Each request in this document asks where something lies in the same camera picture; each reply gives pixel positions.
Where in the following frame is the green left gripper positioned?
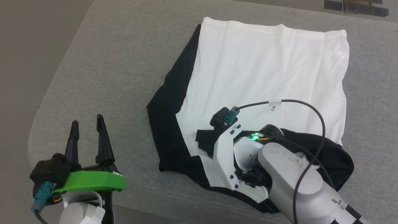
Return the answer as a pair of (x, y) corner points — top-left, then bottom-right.
(52, 114), (126, 194)

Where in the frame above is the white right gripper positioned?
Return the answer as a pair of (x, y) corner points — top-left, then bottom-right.
(213, 124), (271, 191)

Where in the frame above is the black and white garment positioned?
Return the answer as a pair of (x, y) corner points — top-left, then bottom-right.
(146, 17), (355, 214)

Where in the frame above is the short black floor mat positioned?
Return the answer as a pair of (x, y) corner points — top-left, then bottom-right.
(324, 0), (343, 12)

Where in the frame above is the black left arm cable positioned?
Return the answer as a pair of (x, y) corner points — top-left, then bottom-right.
(30, 182), (56, 224)

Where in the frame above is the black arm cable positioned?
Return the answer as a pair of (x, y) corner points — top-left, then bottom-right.
(224, 99), (326, 224)
(30, 182), (56, 224)

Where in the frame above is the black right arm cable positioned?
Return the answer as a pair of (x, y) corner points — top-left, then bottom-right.
(224, 99), (326, 224)

